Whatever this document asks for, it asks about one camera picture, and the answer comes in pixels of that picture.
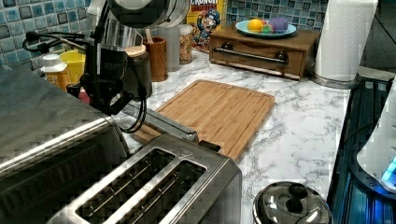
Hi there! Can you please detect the purple toy fruit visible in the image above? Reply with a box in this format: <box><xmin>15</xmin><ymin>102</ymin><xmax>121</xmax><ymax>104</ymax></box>
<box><xmin>269</xmin><ymin>17</ymin><xmax>289</xmax><ymax>33</ymax></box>

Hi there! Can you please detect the cereal box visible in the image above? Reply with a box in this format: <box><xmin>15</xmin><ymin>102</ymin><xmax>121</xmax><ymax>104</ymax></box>
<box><xmin>186</xmin><ymin>0</ymin><xmax>227</xmax><ymax>52</ymax></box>

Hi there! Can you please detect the yellow cup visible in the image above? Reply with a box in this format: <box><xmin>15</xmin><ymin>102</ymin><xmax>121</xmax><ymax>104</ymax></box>
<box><xmin>61</xmin><ymin>49</ymin><xmax>85</xmax><ymax>83</ymax></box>

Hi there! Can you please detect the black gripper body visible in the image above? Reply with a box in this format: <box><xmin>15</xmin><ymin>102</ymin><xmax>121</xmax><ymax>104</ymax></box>
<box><xmin>66</xmin><ymin>44</ymin><xmax>134</xmax><ymax>116</ymax></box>

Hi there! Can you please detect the clear cereal jar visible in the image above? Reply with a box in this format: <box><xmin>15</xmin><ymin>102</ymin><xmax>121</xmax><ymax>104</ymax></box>
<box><xmin>178</xmin><ymin>24</ymin><xmax>192</xmax><ymax>64</ymax></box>

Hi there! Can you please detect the silver toaster oven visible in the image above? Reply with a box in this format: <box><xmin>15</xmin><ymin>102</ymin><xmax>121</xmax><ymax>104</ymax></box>
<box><xmin>1</xmin><ymin>64</ymin><xmax>134</xmax><ymax>224</ymax></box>

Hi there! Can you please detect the wooden drawer box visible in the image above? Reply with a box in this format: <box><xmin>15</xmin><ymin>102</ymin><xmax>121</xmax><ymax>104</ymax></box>
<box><xmin>209</xmin><ymin>27</ymin><xmax>319</xmax><ymax>80</ymax></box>

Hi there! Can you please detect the stainless steel toaster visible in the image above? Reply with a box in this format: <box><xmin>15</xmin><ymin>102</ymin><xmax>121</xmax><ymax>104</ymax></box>
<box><xmin>48</xmin><ymin>134</ymin><xmax>242</xmax><ymax>224</ymax></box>

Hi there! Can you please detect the wooden utensil holder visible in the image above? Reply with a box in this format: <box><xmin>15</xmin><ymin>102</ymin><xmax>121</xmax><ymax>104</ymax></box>
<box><xmin>144</xmin><ymin>36</ymin><xmax>167</xmax><ymax>82</ymax></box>

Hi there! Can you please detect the green pink toy fruit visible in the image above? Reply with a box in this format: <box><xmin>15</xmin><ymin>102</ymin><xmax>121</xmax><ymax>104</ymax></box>
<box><xmin>262</xmin><ymin>23</ymin><xmax>274</xmax><ymax>34</ymax></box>

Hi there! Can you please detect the bamboo cutting board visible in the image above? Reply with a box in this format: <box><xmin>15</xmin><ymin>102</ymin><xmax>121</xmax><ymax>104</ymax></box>
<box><xmin>130</xmin><ymin>78</ymin><xmax>276</xmax><ymax>162</ymax></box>

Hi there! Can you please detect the light blue plate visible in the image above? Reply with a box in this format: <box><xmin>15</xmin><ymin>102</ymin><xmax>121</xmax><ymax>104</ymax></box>
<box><xmin>235</xmin><ymin>21</ymin><xmax>297</xmax><ymax>38</ymax></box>

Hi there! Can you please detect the black canister wooden lid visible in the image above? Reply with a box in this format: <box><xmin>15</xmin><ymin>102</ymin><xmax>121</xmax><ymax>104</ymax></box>
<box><xmin>123</xmin><ymin>45</ymin><xmax>152</xmax><ymax>102</ymax></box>

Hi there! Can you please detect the orange toy fruit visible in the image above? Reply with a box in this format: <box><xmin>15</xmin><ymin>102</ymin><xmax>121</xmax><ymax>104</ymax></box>
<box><xmin>247</xmin><ymin>19</ymin><xmax>264</xmax><ymax>33</ymax></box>

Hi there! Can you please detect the pink container white lid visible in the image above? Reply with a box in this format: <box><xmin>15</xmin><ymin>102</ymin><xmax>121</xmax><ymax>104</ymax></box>
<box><xmin>78</xmin><ymin>89</ymin><xmax>90</xmax><ymax>104</ymax></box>

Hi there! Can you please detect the white paper towel roll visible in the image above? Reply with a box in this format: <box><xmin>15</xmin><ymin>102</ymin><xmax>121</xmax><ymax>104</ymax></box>
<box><xmin>308</xmin><ymin>0</ymin><xmax>378</xmax><ymax>90</ymax></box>

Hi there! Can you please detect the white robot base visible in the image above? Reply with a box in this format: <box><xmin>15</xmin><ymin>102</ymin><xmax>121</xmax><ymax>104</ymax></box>
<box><xmin>351</xmin><ymin>78</ymin><xmax>396</xmax><ymax>200</ymax></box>

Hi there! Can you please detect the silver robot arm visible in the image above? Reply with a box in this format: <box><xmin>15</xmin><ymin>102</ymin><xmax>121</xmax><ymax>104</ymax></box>
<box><xmin>66</xmin><ymin>0</ymin><xmax>189</xmax><ymax>115</ymax></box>

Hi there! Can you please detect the orange bottle white cap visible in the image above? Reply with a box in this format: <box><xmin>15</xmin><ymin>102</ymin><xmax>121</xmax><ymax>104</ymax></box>
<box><xmin>41</xmin><ymin>54</ymin><xmax>71</xmax><ymax>91</ymax></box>

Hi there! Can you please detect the frosted plastic tumbler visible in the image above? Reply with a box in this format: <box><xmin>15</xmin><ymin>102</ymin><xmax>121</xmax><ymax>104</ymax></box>
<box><xmin>157</xmin><ymin>26</ymin><xmax>180</xmax><ymax>72</ymax></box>

